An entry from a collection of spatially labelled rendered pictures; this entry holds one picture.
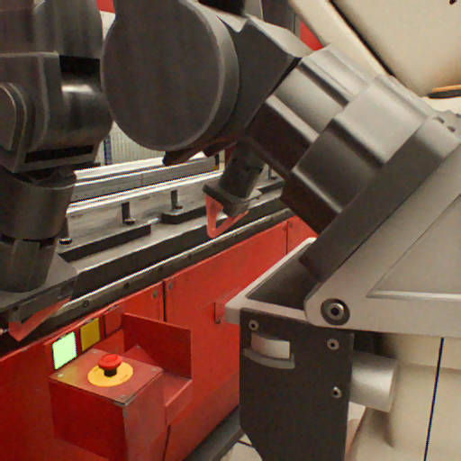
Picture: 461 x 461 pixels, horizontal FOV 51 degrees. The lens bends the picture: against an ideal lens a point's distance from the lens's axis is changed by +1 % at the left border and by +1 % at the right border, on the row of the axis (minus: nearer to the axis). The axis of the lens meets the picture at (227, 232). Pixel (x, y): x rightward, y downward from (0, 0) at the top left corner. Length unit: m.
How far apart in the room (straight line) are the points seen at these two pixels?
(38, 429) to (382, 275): 0.93
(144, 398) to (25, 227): 0.48
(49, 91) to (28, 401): 0.80
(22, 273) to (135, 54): 0.22
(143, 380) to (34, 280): 0.42
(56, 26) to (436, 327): 0.29
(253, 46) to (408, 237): 0.12
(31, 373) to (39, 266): 0.62
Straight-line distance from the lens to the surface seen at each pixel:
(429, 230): 0.25
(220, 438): 1.86
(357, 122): 0.23
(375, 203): 0.21
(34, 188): 0.38
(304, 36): 2.12
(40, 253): 0.42
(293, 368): 0.43
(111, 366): 0.82
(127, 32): 0.27
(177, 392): 0.92
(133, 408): 0.80
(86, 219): 1.19
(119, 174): 1.61
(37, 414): 1.09
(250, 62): 0.25
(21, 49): 0.36
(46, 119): 0.34
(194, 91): 0.25
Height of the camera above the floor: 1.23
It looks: 16 degrees down
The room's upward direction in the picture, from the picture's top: straight up
